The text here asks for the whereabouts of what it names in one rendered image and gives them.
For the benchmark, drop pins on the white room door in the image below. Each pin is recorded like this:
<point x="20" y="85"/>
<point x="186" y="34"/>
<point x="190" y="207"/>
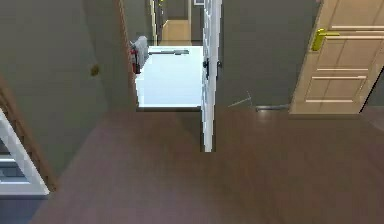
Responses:
<point x="208" y="100"/>

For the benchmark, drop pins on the red fire extinguisher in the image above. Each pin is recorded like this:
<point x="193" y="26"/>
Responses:
<point x="135" y="61"/>

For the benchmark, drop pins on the beige panelled room door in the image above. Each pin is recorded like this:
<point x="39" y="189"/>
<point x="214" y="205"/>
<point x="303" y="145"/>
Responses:
<point x="346" y="66"/>

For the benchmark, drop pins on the white framed door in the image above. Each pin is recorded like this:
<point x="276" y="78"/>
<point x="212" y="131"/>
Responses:
<point x="20" y="166"/>

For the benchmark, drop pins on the small brass wall knob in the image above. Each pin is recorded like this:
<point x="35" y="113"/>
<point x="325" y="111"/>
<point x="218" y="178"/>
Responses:
<point x="95" y="69"/>

